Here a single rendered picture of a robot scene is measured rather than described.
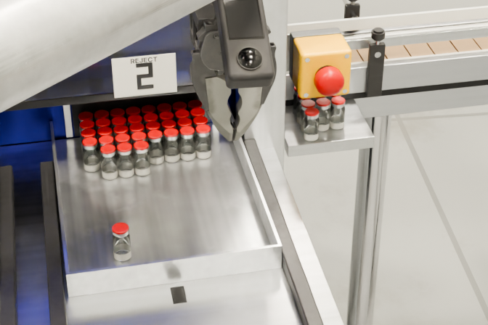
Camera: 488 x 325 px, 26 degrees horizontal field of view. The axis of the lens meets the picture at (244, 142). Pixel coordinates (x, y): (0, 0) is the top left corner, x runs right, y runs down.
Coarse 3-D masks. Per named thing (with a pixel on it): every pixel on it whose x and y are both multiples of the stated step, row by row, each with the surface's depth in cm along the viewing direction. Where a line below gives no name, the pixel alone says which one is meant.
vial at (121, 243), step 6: (114, 234) 129; (120, 234) 128; (126, 234) 129; (114, 240) 129; (120, 240) 129; (126, 240) 129; (114, 246) 130; (120, 246) 129; (126, 246) 129; (114, 252) 130; (120, 252) 130; (126, 252) 130; (120, 258) 130; (126, 258) 130
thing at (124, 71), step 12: (120, 60) 139; (132, 60) 140; (144, 60) 140; (156, 60) 140; (168, 60) 141; (120, 72) 140; (132, 72) 140; (144, 72) 141; (156, 72) 141; (168, 72) 142; (120, 84) 141; (132, 84) 141; (144, 84) 142; (156, 84) 142; (168, 84) 143; (120, 96) 142
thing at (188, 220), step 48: (240, 144) 147; (96, 192) 143; (144, 192) 143; (192, 192) 143; (240, 192) 143; (96, 240) 134; (144, 240) 134; (192, 240) 134; (240, 240) 134; (96, 288) 126
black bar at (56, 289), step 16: (48, 176) 143; (48, 192) 140; (48, 208) 137; (48, 224) 134; (48, 240) 131; (48, 256) 129; (48, 272) 126; (48, 288) 124; (64, 288) 126; (64, 304) 122; (64, 320) 119
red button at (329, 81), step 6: (330, 66) 144; (318, 72) 144; (324, 72) 143; (330, 72) 143; (336, 72) 143; (318, 78) 144; (324, 78) 143; (330, 78) 143; (336, 78) 143; (342, 78) 144; (318, 84) 144; (324, 84) 143; (330, 84) 144; (336, 84) 144; (342, 84) 144; (318, 90) 144; (324, 90) 144; (330, 90) 144; (336, 90) 144
